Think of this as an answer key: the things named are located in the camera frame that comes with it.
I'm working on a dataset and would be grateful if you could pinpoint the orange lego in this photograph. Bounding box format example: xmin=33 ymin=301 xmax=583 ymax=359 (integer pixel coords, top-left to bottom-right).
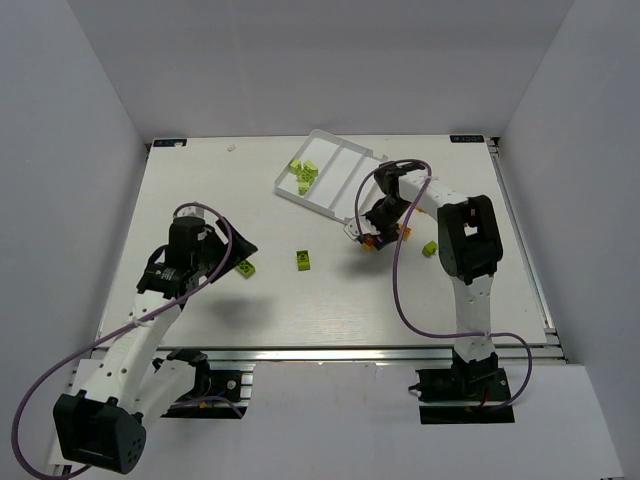
xmin=397 ymin=224 xmax=411 ymax=241
xmin=361 ymin=235 xmax=376 ymax=251

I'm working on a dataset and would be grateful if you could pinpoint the pale green lego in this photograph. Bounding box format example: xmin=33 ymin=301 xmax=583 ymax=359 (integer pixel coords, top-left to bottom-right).
xmin=298 ymin=182 xmax=310 ymax=195

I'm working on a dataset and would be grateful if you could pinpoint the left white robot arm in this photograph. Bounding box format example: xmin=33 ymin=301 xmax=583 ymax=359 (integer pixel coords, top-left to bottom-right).
xmin=53 ymin=216 xmax=258 ymax=474

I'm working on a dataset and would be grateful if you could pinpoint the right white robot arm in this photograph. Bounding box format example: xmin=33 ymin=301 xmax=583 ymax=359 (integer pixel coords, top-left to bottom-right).
xmin=349 ymin=159 xmax=503 ymax=399

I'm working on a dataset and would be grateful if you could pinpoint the long green lego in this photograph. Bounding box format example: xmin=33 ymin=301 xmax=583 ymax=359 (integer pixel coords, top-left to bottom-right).
xmin=235 ymin=260 xmax=256 ymax=278

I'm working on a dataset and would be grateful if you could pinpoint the white divided tray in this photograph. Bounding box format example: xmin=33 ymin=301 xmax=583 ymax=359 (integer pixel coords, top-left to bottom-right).
xmin=274 ymin=129 xmax=389 ymax=225

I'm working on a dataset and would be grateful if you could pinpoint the right blue table label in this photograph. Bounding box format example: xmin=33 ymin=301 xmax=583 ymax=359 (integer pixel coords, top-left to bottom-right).
xmin=449 ymin=134 xmax=485 ymax=143

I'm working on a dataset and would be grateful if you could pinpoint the blue table label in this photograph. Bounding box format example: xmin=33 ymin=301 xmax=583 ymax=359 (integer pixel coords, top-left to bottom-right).
xmin=152 ymin=138 xmax=187 ymax=148
xmin=449 ymin=134 xmax=485 ymax=143

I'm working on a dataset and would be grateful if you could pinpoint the left blue table label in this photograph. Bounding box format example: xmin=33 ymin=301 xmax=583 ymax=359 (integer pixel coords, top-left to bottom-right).
xmin=152 ymin=138 xmax=187 ymax=148

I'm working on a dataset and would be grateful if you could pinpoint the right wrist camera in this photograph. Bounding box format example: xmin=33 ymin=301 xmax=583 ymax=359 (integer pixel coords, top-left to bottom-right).
xmin=343 ymin=219 xmax=364 ymax=243

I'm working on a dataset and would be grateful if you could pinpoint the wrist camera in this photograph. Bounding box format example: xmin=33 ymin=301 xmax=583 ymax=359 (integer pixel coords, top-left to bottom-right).
xmin=172 ymin=205 xmax=205 ymax=226
xmin=343 ymin=219 xmax=364 ymax=243

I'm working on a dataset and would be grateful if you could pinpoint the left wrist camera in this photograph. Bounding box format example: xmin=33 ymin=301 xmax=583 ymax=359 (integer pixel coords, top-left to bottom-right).
xmin=172 ymin=205 xmax=205 ymax=226

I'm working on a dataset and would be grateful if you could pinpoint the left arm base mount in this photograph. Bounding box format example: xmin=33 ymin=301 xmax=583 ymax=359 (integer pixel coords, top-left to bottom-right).
xmin=151 ymin=348 xmax=253 ymax=420

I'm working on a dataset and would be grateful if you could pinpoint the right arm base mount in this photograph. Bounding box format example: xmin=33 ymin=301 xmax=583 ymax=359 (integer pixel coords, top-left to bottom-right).
xmin=408 ymin=368 xmax=515 ymax=425

